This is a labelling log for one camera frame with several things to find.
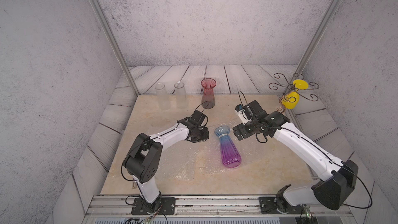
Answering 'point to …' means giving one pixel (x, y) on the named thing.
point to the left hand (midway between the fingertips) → (211, 138)
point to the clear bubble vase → (181, 97)
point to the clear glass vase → (163, 98)
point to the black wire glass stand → (291, 90)
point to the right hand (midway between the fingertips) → (243, 128)
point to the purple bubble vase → (230, 155)
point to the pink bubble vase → (208, 97)
